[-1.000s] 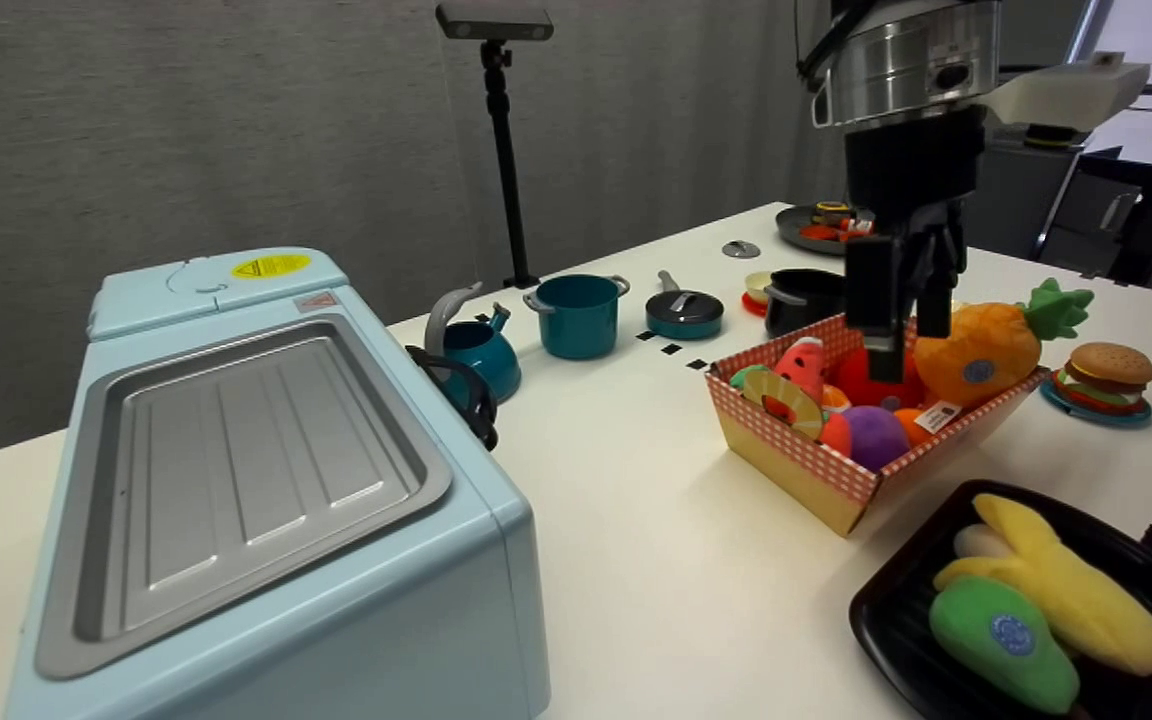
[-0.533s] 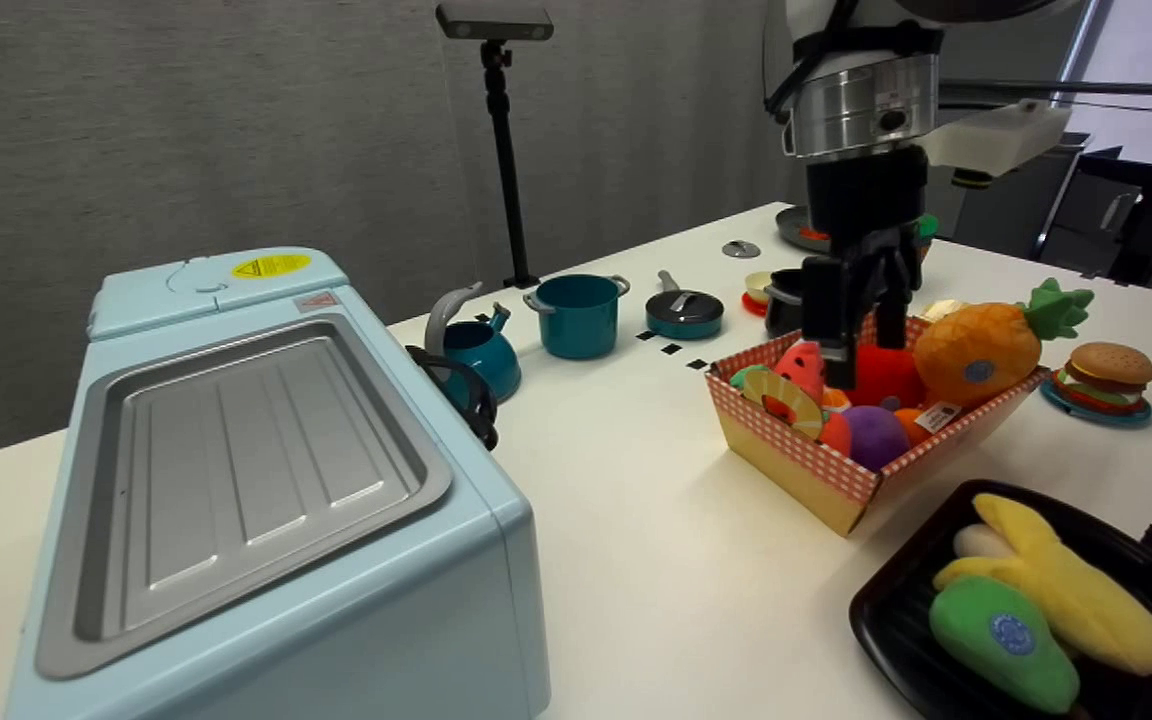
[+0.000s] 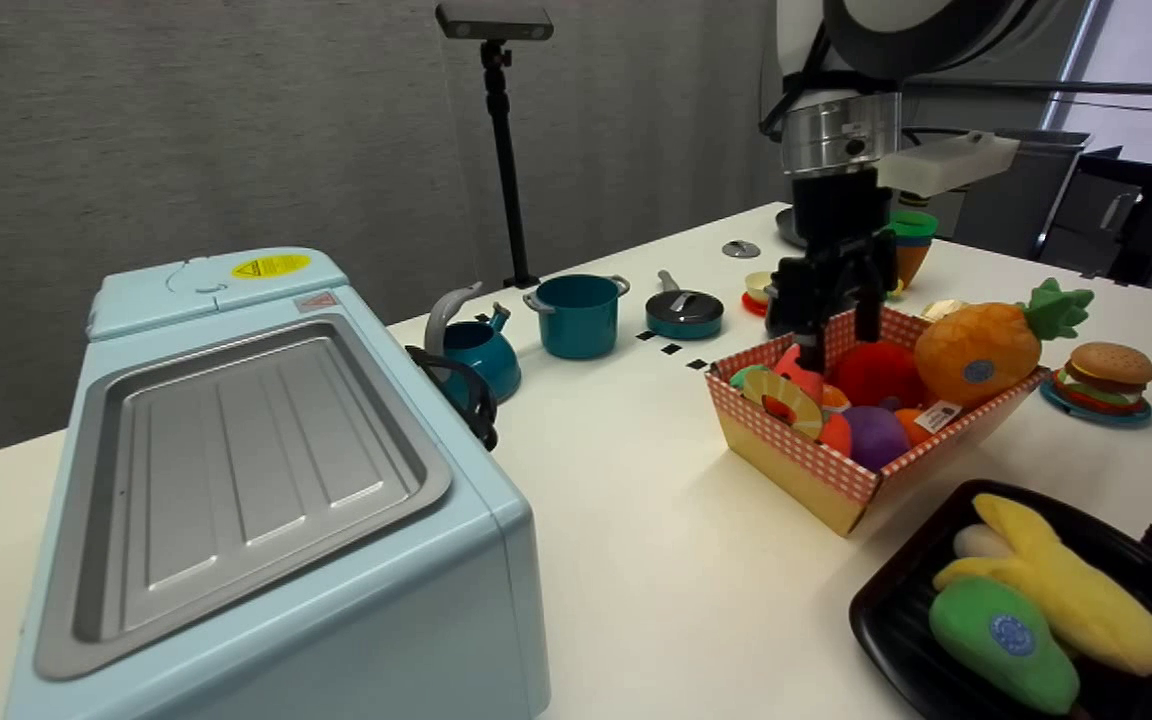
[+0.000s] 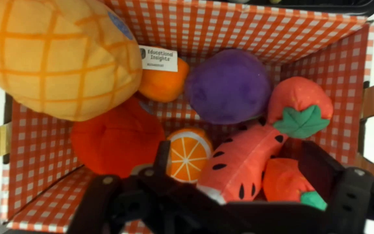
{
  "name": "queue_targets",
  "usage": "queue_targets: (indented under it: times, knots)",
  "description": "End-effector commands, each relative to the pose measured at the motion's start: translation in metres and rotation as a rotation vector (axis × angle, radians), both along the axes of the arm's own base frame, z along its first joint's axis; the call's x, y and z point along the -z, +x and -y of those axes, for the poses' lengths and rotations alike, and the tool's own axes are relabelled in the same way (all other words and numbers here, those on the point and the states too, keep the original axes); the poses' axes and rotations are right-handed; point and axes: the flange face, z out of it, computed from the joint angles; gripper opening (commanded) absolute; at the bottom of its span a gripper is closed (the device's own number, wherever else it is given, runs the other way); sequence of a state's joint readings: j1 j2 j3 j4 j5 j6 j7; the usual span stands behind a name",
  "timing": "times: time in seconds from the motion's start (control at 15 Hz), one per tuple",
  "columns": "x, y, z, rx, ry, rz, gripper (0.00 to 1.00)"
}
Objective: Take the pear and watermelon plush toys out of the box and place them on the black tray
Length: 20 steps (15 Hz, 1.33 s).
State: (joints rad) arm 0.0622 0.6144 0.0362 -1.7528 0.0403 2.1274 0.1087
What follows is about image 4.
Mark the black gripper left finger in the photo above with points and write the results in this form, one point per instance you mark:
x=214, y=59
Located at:
x=109, y=202

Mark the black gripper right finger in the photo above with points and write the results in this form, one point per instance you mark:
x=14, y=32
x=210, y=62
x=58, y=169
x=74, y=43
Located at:
x=350, y=195

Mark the red watermelon slice plush toy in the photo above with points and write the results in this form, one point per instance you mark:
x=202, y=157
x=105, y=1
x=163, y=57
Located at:
x=243, y=163

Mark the red tomato plush toy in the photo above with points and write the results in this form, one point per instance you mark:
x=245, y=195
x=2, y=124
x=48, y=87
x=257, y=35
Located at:
x=113, y=137

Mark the red strawberry plush toy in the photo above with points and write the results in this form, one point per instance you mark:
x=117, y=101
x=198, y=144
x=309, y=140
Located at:
x=284, y=182
x=301, y=101

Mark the orange slice plush toy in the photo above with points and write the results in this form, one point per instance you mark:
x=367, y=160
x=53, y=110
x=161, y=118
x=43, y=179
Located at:
x=188, y=153

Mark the round orange plush toy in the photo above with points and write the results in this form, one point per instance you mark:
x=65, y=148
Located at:
x=162, y=84

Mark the orange pineapple plush toy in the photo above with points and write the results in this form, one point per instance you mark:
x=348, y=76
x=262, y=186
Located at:
x=52, y=59

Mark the purple plum plush toy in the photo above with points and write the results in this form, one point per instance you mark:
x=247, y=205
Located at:
x=227, y=85

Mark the black plastic tray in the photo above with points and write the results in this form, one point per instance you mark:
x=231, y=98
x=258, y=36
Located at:
x=324, y=5

